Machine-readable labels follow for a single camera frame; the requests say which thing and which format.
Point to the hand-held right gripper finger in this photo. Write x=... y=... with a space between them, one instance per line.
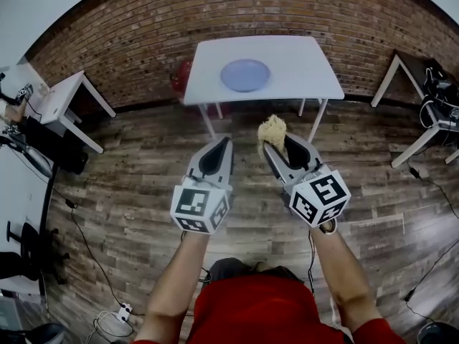
x=281 y=168
x=311 y=154

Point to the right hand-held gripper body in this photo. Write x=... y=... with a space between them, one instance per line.
x=319 y=199

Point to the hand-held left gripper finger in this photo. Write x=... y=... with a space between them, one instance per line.
x=201 y=158
x=230 y=163

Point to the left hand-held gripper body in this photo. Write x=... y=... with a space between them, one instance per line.
x=190 y=201

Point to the beige noodle clump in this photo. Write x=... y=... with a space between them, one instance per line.
x=272 y=129

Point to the big blue plate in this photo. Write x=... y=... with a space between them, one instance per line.
x=245 y=75

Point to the person's right forearm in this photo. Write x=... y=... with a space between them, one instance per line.
x=340 y=274

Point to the person's left forearm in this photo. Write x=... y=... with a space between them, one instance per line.
x=175 y=281

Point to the person's dark trousers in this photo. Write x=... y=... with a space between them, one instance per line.
x=229 y=269

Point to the red fire extinguisher box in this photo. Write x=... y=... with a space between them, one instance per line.
x=181 y=77

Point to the black power adapter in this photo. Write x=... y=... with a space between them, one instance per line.
x=415 y=171

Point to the white square table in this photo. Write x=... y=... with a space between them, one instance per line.
x=287 y=56

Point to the white power strip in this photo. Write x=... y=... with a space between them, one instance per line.
x=125 y=311

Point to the person's red shirt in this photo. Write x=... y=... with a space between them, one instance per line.
x=258 y=314

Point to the black box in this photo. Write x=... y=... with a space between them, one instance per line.
x=61 y=145

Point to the small white side table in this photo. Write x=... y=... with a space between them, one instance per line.
x=61 y=99

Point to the black office chair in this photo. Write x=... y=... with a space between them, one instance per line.
x=28 y=249

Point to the dark round bin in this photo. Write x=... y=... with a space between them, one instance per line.
x=437 y=333

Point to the white frame dark top table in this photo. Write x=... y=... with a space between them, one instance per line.
x=412 y=70

